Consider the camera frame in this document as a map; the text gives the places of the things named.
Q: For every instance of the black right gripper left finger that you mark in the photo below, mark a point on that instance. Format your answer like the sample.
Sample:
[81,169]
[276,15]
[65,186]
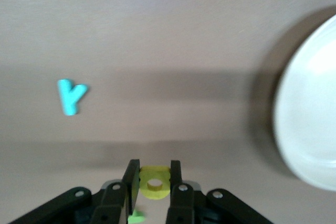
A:
[132,174]

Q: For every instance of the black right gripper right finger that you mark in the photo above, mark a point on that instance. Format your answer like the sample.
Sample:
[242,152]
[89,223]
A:
[176,174]

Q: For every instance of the yellow foam letter d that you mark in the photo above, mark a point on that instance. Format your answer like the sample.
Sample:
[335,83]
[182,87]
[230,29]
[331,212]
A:
[155,172]

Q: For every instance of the green foam letter p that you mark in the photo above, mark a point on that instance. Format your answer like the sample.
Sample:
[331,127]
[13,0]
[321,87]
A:
[136,218]

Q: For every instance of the teal foam letter y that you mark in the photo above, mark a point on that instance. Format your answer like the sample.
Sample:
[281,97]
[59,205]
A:
[68,98]

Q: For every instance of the beige brown plate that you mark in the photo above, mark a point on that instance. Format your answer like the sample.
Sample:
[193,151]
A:
[309,108]

